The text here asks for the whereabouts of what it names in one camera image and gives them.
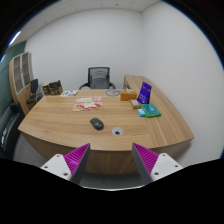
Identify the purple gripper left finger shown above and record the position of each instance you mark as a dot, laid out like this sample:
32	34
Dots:
70	166

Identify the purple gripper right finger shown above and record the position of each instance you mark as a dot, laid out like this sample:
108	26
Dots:
153	166

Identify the black computer mouse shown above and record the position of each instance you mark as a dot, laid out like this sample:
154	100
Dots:
97	123

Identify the pink illustrated mouse pad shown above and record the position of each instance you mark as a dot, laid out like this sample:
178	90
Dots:
88	104

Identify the small blue box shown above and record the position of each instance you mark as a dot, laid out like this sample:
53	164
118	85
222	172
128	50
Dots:
141	112

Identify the green flat box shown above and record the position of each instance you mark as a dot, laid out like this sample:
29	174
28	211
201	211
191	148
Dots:
150	110

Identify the wooden office desk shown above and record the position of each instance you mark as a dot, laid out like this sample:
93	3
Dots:
52	127

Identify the small yellow-brown box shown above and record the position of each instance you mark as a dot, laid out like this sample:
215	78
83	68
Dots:
135	104

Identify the green white leaflet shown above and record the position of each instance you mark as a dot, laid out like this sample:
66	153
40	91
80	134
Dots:
69	93

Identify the brown cardboard box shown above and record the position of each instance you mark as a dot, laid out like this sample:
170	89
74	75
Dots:
127	95

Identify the purple standing card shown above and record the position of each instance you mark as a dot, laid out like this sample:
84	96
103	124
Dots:
144	94

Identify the black sofa at left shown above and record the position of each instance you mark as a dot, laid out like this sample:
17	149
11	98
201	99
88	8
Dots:
9	132

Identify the black chair at left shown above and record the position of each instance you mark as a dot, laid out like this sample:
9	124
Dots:
34	95

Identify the black mesh office chair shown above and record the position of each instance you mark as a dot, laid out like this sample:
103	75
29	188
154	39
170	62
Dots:
98	78

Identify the wooden glass-door cabinet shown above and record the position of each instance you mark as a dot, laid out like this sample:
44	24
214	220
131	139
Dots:
20	76

